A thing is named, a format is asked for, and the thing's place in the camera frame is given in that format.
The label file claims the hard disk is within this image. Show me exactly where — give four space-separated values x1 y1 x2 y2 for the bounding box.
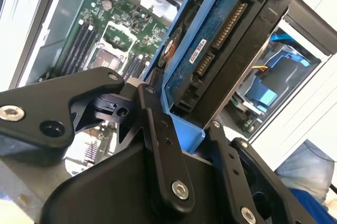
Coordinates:
142 0 324 154

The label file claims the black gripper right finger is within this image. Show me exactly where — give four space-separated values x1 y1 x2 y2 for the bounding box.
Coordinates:
207 120 301 224

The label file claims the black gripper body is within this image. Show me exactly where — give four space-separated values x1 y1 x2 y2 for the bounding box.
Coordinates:
39 143 232 224

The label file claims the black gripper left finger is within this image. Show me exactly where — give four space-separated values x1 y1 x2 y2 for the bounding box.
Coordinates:
0 66 197 216

